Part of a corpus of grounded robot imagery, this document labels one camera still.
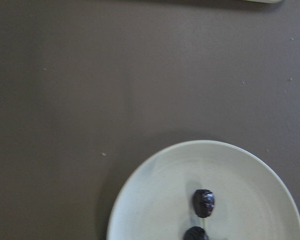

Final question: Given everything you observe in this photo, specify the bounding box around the cream rectangular tray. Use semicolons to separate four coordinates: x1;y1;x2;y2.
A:
244;0;282;4

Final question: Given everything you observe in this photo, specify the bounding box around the cream round plate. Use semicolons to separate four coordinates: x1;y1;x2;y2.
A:
106;140;300;240

